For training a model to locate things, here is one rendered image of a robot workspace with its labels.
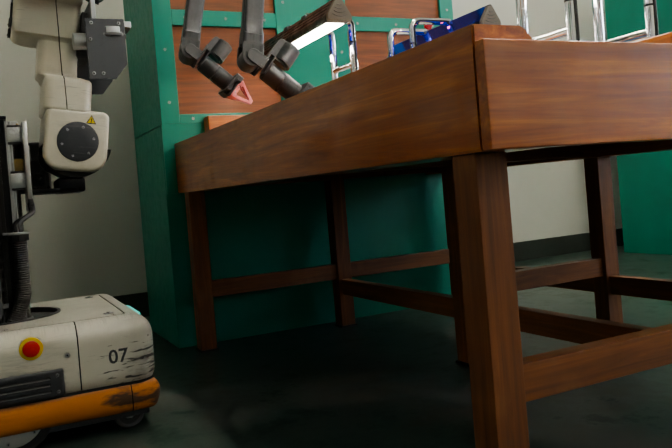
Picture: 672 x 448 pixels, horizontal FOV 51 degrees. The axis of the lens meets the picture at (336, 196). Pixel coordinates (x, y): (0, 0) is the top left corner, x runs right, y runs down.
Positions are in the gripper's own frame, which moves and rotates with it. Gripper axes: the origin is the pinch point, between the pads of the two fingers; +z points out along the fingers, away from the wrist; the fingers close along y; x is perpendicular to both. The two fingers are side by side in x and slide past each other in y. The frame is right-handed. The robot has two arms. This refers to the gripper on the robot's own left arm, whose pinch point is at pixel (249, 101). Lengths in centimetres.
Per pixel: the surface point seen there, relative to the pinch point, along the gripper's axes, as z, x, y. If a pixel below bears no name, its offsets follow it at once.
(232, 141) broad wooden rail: -1.9, 22.0, -26.1
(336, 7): -1.7, -26.9, -36.1
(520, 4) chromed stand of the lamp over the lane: 20, -26, -96
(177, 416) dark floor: 25, 92, -38
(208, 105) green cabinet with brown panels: -4.2, -3.5, 43.5
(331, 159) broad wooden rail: 5, 30, -89
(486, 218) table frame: 15, 39, -135
